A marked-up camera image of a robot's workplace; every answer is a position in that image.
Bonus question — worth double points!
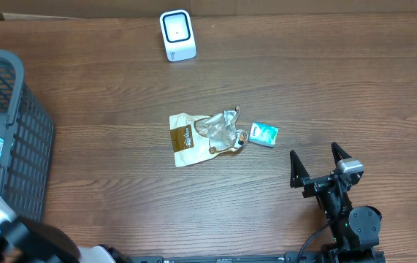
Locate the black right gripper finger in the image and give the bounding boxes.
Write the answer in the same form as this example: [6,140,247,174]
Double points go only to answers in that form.
[290,150,310,188]
[331,142,351,164]

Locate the brown cardboard backdrop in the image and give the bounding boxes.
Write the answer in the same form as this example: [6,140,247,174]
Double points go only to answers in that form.
[0,0,417,20]

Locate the beige brown bag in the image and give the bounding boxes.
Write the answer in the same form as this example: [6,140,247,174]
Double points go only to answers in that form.
[169,106,248,167]

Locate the white barcode scanner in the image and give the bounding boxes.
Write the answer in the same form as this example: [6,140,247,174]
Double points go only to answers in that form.
[159,9,196,62]

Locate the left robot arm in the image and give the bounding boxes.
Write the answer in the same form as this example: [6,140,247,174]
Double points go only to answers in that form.
[0,196,132,262]

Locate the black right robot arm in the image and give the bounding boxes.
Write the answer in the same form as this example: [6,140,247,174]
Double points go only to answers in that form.
[284,142,386,263]

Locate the grey plastic mesh basket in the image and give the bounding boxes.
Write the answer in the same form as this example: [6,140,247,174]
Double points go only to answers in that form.
[0,50,56,221]

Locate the teal white tissue pack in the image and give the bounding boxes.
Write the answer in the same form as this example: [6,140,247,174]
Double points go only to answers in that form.
[249,122,278,148]

